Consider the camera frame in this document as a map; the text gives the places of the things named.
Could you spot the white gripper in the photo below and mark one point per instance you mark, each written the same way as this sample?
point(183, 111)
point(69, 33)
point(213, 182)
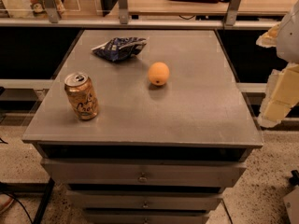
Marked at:
point(290, 36)

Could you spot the blue chip bag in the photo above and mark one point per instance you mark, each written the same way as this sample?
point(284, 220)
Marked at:
point(120, 48)

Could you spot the orange soda can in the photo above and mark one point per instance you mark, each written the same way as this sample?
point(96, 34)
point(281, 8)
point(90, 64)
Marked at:
point(81, 95)

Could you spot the orange fruit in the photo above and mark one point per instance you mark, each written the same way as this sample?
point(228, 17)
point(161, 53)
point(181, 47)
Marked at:
point(158, 74)

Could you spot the grey device on floor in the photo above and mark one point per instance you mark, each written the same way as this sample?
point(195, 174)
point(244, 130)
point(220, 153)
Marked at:
point(291, 200)

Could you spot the grey drawer cabinet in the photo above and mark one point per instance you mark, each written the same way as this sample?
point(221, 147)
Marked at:
point(190, 136)

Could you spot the top drawer knob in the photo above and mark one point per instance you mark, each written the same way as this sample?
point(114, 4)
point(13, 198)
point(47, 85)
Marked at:
point(142, 178)

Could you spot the drawer knob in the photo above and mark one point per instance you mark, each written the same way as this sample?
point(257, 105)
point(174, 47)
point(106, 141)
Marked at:
point(145, 205)
point(142, 178)

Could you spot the middle drawer knob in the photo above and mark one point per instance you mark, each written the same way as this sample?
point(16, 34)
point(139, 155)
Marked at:
point(145, 205)

